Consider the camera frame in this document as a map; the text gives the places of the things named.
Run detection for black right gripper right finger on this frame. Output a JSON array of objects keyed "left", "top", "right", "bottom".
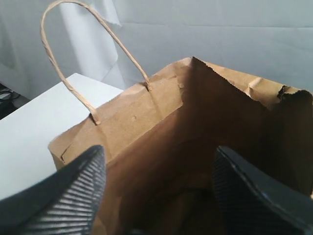
[{"left": 213, "top": 146, "right": 313, "bottom": 235}]

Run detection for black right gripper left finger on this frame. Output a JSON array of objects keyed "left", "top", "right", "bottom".
[{"left": 0, "top": 145, "right": 106, "bottom": 235}]

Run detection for large brown paper bag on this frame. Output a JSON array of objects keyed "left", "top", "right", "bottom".
[{"left": 40, "top": 0, "right": 313, "bottom": 235}]

